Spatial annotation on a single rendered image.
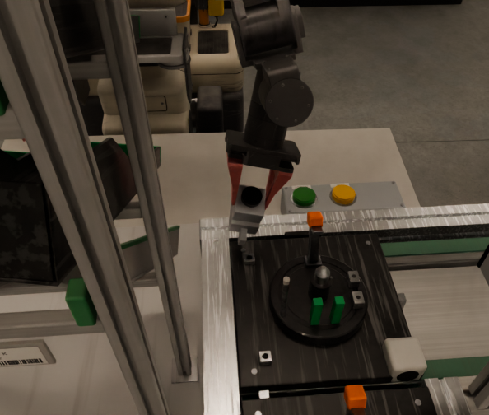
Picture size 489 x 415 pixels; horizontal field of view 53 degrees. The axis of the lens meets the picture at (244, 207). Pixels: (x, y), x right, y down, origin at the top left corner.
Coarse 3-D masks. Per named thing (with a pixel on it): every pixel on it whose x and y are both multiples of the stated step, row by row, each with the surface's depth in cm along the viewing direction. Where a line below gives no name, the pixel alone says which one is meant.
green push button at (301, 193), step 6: (294, 192) 86; (300, 192) 86; (306, 192) 86; (312, 192) 86; (294, 198) 86; (300, 198) 85; (306, 198) 85; (312, 198) 85; (300, 204) 85; (306, 204) 85
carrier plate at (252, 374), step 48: (288, 240) 79; (336, 240) 79; (240, 288) 73; (384, 288) 73; (240, 336) 68; (288, 336) 68; (384, 336) 68; (240, 384) 63; (288, 384) 63; (336, 384) 64
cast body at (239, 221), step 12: (240, 192) 72; (252, 192) 71; (264, 192) 72; (240, 204) 71; (252, 204) 70; (264, 204) 72; (240, 216) 71; (252, 216) 71; (228, 228) 75; (240, 228) 74; (252, 228) 74; (240, 240) 73
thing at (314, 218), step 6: (312, 216) 69; (318, 216) 69; (312, 222) 69; (318, 222) 69; (312, 228) 69; (318, 228) 69; (312, 234) 70; (318, 234) 68; (312, 240) 71; (318, 240) 71; (312, 246) 71; (318, 246) 71; (312, 252) 72; (318, 252) 72; (312, 258) 72; (318, 258) 72
